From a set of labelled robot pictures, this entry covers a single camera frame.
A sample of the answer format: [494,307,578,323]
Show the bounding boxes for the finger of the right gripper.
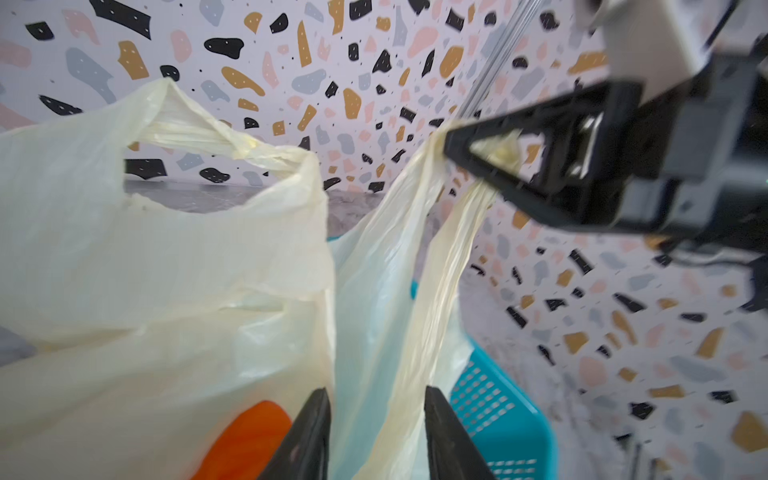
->
[444,80,624,156]
[446,149,600,228]

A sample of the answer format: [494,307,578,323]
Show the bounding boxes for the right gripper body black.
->
[539,55,767,234]

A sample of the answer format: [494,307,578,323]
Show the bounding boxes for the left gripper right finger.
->
[424,386,495,480]

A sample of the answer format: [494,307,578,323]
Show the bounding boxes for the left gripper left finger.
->
[258,388,332,480]

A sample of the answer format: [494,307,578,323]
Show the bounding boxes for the yellow plastic bag orange prints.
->
[1,80,495,479]

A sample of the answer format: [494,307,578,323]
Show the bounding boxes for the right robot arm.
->
[444,1,767,312]

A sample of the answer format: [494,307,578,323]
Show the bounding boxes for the teal plastic basket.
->
[326,233,559,480]

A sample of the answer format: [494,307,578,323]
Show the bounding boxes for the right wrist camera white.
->
[574,0,740,105]

